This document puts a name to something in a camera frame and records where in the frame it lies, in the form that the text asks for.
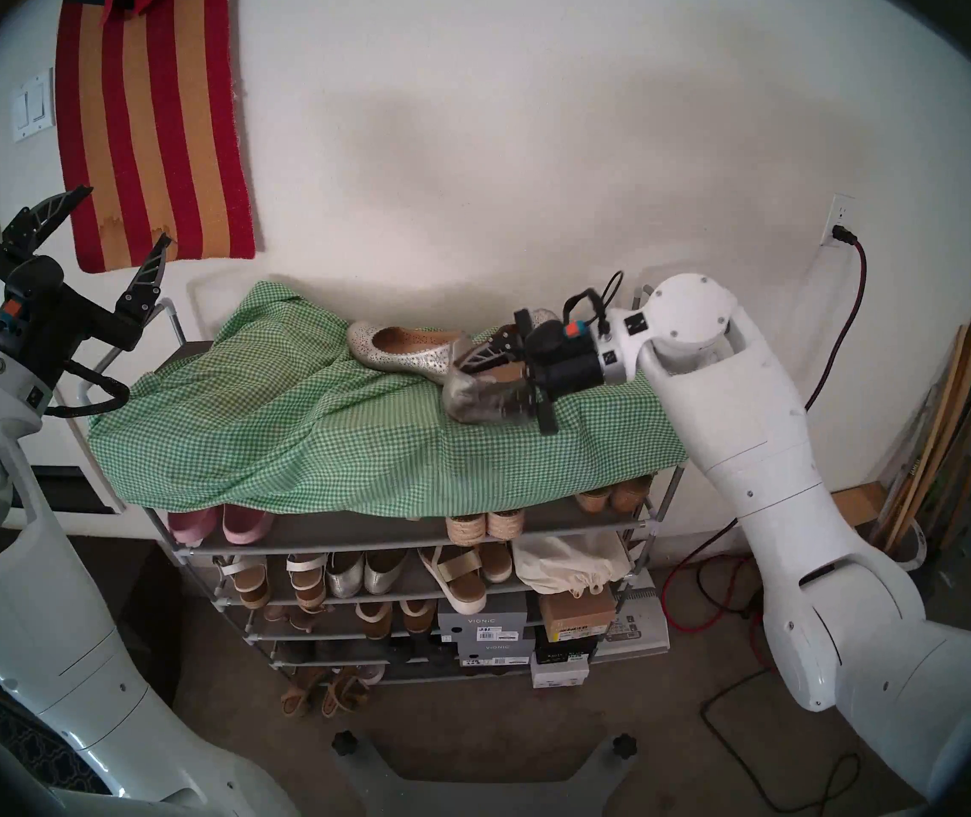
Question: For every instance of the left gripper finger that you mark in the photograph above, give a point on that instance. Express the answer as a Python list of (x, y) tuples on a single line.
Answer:
[(34, 224), (145, 292)]

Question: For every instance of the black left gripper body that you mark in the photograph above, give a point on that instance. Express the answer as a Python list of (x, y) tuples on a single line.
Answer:
[(42, 322)]

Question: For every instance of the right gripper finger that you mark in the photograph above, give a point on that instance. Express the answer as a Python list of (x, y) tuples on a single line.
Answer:
[(489, 354), (522, 398)]

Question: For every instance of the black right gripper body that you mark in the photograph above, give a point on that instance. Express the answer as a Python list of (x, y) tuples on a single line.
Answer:
[(558, 364)]

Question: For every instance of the silver perforated shoe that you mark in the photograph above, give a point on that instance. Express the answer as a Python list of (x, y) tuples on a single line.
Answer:
[(404, 351), (481, 397)]

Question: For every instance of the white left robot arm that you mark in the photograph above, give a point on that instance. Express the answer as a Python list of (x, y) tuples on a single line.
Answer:
[(42, 611)]

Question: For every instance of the grey metal shoe rack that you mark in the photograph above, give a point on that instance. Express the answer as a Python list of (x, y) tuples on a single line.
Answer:
[(553, 517)]

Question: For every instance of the tan cork wedge shoe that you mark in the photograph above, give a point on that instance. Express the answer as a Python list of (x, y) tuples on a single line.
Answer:
[(594, 500), (632, 494)]

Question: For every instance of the plain silver flat shoe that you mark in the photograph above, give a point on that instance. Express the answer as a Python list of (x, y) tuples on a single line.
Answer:
[(385, 573), (345, 575)]

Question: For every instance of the brown slip-on shoe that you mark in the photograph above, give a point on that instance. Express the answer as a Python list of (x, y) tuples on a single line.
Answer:
[(417, 617), (375, 621)]

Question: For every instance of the white slip-on shoe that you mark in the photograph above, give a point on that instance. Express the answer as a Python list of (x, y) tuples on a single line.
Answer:
[(371, 675)]

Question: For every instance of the striped fabric flag hanging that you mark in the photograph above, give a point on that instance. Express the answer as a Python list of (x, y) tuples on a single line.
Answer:
[(153, 143)]

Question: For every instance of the green gingham cloth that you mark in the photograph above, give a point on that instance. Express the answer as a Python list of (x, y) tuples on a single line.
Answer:
[(323, 432)]

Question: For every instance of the brown cardboard shoebox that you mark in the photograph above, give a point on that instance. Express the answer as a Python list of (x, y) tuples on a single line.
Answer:
[(575, 613)]

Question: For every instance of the grey Vionic shoebox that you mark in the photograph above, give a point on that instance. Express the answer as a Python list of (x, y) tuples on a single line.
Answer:
[(498, 649), (483, 619)]

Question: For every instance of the black shoebox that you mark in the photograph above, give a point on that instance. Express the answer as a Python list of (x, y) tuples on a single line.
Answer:
[(566, 651)]

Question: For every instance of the white flat box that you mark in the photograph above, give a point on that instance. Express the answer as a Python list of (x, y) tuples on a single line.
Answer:
[(643, 626)]

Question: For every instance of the white labelled shoebox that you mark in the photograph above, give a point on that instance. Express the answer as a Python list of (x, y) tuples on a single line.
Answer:
[(562, 673)]

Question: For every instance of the dark brown low cabinet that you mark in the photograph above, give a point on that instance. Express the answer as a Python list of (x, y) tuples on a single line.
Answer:
[(136, 602)]

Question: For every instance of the brown cardboard piece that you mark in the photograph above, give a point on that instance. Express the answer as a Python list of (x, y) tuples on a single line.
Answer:
[(860, 505)]

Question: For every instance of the tan fringed sandal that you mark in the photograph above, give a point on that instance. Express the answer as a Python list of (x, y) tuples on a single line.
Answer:
[(345, 694), (300, 696)]

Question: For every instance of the black base knob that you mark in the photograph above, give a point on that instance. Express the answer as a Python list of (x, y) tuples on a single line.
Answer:
[(625, 747), (345, 744)]

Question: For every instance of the blue patterned rug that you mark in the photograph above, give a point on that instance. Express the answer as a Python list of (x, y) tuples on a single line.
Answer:
[(34, 747)]

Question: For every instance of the white light switch plate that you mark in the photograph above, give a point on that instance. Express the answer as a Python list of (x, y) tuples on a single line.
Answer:
[(32, 109)]

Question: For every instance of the white wall outlet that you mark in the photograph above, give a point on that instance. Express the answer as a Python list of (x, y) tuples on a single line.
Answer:
[(841, 207)]

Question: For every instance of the grey robot base frame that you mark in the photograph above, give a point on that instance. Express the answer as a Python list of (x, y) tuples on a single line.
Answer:
[(370, 773)]

